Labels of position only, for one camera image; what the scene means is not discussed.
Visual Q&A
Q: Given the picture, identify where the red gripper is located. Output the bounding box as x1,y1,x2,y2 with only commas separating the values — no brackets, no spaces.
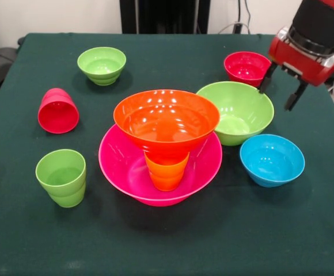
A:
258,27,334,112

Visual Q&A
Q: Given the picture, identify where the small red bowl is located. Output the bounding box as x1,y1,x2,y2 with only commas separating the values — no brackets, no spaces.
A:
223,51,272,88

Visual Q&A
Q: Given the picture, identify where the large green bowl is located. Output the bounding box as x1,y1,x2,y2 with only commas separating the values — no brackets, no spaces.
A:
196,81,275,147

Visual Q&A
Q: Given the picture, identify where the large orange bowl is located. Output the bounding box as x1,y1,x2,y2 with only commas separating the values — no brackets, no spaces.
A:
112,89,221,162

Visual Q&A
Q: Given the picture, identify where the orange cup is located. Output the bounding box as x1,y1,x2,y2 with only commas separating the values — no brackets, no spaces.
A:
143,151,191,192

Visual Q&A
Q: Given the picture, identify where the large pink bowl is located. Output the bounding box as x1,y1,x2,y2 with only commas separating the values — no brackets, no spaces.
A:
98,124,223,208

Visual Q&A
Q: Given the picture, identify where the red cup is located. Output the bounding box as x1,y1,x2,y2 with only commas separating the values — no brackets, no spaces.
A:
37,87,80,135

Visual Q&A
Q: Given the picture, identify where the small blue bowl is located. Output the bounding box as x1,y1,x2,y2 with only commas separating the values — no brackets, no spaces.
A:
240,134,306,188

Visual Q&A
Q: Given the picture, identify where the small green bowl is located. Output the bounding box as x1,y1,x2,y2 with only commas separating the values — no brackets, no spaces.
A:
77,46,127,86

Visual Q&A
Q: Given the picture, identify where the dark green tablecloth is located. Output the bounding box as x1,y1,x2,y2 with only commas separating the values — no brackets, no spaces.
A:
0,32,334,276

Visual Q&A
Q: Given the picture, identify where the green cup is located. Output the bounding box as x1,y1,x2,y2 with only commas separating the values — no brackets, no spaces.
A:
35,149,87,209

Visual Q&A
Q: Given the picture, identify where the black office chair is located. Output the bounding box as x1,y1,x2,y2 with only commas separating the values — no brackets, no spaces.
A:
0,20,26,93

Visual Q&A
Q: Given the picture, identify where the black wall cable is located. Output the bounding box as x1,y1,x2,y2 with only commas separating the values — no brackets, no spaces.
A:
243,0,253,25

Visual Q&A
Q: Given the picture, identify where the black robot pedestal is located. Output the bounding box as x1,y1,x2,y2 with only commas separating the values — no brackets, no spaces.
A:
120,0,211,35

